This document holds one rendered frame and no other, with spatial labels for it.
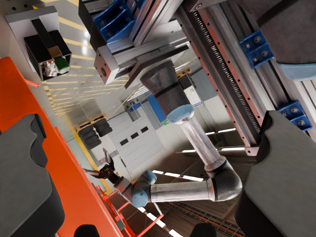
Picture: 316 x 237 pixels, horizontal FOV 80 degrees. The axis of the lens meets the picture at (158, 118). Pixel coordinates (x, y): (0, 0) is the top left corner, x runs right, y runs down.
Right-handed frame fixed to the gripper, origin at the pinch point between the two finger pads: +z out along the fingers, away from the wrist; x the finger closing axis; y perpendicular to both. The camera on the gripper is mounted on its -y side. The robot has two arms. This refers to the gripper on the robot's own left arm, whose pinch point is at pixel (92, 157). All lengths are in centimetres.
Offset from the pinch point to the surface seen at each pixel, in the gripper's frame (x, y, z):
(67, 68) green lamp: -18, 45, 21
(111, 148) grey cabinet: -89, -1027, 181
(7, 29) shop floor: -22, -6, 104
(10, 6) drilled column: -23, 37, 66
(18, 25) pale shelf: -16, 49, 43
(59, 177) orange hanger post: 11.8, 33.2, -3.3
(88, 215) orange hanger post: 15.1, 28.7, -20.0
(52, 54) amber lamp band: -17, 47, 27
